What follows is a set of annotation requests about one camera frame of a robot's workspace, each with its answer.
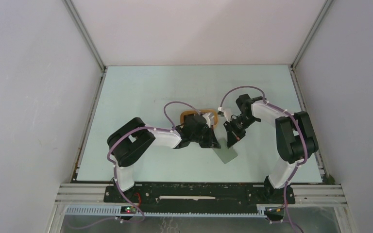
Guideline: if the orange oval tray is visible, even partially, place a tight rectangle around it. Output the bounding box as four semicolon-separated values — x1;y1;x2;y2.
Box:
180;109;219;127

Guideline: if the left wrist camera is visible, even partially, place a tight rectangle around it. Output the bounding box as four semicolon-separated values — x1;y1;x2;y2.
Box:
203;112;218;129

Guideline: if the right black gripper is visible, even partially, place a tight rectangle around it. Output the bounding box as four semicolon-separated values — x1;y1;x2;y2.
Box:
223;114;258;148

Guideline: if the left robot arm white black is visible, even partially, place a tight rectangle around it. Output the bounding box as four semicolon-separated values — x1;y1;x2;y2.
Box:
107;113;221;202

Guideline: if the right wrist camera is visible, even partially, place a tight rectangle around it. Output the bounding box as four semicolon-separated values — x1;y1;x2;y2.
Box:
218;106;232;122

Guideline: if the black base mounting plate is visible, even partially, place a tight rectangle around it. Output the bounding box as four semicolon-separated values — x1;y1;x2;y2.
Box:
103;182;295;214

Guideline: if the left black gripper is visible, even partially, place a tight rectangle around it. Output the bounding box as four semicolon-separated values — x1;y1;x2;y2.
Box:
190;125;220;149

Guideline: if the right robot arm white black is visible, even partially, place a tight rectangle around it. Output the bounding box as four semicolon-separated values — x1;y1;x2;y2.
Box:
218;94;319;203

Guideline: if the aluminium frame rail front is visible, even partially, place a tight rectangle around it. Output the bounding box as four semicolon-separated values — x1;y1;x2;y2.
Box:
55;183;347;217

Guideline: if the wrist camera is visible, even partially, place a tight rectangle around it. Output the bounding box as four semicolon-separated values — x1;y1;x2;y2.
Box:
203;112;218;129
218;106;232;122

